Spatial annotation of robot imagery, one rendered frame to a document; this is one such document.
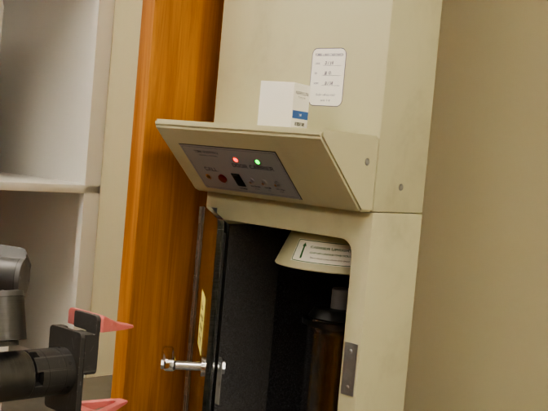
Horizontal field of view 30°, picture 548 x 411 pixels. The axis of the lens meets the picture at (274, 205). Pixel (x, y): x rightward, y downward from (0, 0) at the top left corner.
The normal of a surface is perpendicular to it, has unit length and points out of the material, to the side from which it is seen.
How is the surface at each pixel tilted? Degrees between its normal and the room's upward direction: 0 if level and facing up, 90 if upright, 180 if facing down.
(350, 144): 90
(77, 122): 90
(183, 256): 90
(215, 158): 135
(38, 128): 90
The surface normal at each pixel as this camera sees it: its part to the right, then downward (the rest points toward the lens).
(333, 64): -0.69, -0.02
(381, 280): 0.72, 0.10
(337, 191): -0.55, 0.69
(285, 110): -0.45, 0.00
